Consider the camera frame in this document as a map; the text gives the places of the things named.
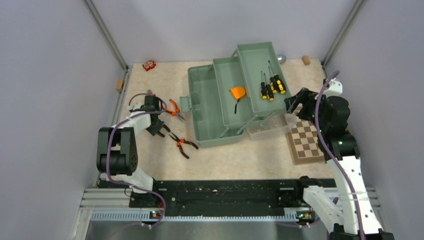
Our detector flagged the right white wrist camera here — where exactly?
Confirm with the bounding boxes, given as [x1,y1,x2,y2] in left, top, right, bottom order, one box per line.
[322,77,343,98]

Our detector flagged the orange diagonal cutting pliers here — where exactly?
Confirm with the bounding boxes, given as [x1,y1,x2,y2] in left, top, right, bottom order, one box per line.
[146,89,155,96]

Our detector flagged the silver metal cylinder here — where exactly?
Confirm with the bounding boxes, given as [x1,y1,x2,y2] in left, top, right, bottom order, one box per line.
[277,54,287,65]

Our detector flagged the wooden block back right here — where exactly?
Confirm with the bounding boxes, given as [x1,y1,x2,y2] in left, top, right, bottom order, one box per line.
[301,55,311,66]

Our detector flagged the wooden chessboard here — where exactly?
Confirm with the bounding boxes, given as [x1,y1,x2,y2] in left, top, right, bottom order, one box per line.
[284,109,325,166]

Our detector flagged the wooden block left edge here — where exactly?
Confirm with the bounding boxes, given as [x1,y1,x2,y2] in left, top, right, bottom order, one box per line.
[115,78,125,93]

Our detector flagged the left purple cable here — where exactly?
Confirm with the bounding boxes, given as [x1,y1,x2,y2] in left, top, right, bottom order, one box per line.
[105,92,168,229]

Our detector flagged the purple cable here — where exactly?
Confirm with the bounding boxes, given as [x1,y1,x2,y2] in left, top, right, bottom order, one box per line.
[314,69,366,240]
[105,92,168,229]

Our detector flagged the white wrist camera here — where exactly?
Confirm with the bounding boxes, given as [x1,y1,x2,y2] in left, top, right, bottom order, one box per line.
[127,102,143,113]
[322,77,343,98]

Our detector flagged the red black long nose pliers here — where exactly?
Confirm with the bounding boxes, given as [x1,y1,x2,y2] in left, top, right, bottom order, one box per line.
[169,132,199,159]

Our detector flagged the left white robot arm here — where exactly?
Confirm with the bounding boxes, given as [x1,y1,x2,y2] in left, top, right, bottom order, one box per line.
[96,93,167,207]

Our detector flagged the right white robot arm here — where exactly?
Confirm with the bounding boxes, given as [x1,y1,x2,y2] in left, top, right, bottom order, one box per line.
[284,88,395,240]

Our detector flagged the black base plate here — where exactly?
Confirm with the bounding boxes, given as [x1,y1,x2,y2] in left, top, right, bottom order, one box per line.
[129,178,340,218]

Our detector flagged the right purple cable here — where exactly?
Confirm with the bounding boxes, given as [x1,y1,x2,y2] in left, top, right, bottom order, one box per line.
[314,69,366,240]

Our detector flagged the orange long nose pliers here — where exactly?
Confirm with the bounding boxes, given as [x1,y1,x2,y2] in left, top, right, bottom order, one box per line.
[165,99,185,122]

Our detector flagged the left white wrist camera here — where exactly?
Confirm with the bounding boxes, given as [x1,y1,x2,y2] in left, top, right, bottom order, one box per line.
[127,102,143,113]

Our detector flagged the green plastic toolbox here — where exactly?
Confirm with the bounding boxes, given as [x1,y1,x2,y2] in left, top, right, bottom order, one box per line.
[180,41,296,148]

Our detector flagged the orange tape measure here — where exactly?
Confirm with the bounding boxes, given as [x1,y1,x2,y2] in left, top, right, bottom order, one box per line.
[229,86,246,114]

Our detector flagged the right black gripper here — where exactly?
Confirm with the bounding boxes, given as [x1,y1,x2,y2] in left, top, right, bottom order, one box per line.
[284,87,328,132]

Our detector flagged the black yellow screwdriver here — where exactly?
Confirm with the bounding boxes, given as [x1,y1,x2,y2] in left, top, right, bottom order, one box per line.
[267,60,287,95]
[263,73,275,102]
[260,71,268,100]

